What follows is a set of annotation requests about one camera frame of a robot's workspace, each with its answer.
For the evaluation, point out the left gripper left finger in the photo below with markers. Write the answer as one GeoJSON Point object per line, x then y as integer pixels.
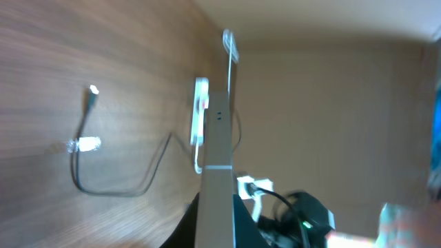
{"type": "Point", "coordinates": [184, 234]}

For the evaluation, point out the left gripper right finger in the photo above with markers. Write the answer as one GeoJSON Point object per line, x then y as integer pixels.
{"type": "Point", "coordinates": [247, 234]}

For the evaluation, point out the blue screen smartphone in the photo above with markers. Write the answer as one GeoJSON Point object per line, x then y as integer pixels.
{"type": "Point", "coordinates": [435, 147]}

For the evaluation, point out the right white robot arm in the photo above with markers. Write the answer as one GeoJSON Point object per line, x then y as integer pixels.
{"type": "Point", "coordinates": [299, 220]}

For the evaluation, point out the white power strip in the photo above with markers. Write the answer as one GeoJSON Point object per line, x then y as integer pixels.
{"type": "Point", "coordinates": [201, 103]}

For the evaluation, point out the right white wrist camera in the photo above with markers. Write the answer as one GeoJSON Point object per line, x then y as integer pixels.
{"type": "Point", "coordinates": [250, 188]}

